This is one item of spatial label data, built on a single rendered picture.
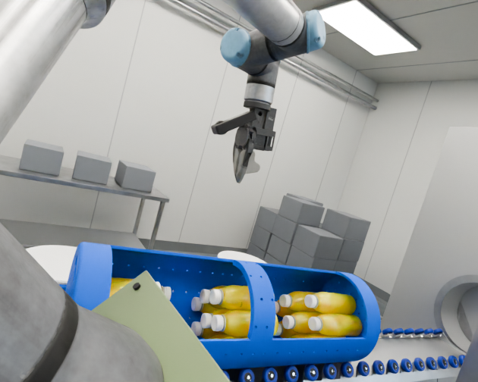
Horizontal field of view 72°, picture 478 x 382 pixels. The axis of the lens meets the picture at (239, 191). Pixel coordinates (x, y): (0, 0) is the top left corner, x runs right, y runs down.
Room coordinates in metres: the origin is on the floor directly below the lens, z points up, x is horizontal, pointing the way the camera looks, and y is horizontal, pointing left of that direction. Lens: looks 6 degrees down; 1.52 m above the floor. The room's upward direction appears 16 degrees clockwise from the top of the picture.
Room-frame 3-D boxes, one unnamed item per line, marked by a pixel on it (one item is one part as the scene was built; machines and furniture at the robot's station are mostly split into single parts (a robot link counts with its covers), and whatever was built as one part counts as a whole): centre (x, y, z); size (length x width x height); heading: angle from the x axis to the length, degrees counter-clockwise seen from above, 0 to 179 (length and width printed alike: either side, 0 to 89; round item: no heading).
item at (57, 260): (1.01, 0.47, 1.03); 0.28 x 0.28 x 0.01
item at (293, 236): (4.23, -0.99, 0.59); 1.20 x 0.80 x 1.19; 34
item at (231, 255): (1.53, -0.13, 1.03); 0.28 x 0.28 x 0.01
